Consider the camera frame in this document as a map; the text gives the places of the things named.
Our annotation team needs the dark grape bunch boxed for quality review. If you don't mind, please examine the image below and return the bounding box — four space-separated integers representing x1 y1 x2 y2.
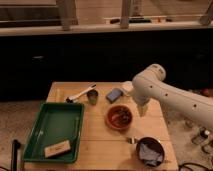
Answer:
120 110 131 124

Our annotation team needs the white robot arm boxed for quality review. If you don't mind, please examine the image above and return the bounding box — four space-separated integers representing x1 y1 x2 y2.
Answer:
132 64 213 132

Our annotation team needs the orange bowl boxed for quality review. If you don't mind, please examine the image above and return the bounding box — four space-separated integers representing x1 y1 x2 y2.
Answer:
105 105 133 131

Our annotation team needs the white round container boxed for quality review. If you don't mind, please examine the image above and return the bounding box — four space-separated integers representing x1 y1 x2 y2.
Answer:
122 81 133 96

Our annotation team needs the blue sponge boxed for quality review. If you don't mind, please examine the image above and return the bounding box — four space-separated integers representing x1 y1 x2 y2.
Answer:
106 88 123 103

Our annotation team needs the dark metal pan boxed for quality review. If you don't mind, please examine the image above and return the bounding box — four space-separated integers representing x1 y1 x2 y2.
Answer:
136 137 165 168

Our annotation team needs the grey cloth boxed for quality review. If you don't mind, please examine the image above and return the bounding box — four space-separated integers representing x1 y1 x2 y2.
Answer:
139 143 163 167

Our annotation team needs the small metal cup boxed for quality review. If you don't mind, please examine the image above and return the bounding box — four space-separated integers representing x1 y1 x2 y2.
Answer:
87 90 99 105

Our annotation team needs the dark spice bottle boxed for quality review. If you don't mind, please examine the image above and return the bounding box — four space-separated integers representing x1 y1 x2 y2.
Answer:
192 130 210 145

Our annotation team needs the wooden block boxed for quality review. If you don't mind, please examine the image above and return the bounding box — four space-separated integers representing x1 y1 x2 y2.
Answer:
44 140 71 158

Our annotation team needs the green plastic tray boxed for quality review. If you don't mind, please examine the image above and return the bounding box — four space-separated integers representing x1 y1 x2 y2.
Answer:
22 102 84 163

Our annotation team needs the black table leg post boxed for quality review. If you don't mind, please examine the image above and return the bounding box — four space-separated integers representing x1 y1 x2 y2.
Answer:
10 139 21 171

